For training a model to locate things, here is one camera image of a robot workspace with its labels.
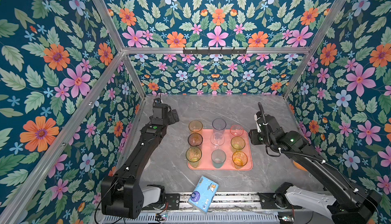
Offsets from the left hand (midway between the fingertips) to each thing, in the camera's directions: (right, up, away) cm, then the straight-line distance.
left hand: (169, 109), depth 82 cm
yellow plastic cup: (+14, -9, +1) cm, 17 cm away
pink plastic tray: (+20, -31, +3) cm, 37 cm away
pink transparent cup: (+39, -13, +15) cm, 44 cm away
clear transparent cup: (+26, -17, +3) cm, 32 cm away
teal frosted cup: (+27, -27, +2) cm, 38 cm away
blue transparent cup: (+28, -9, +8) cm, 30 cm away
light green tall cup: (+13, -25, 0) cm, 28 cm away
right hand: (+43, -12, -7) cm, 45 cm away
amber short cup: (+39, -28, +4) cm, 49 cm away
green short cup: (+39, -19, +6) cm, 44 cm away
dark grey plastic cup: (+14, -17, +5) cm, 22 cm away
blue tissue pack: (+19, -40, -11) cm, 45 cm away
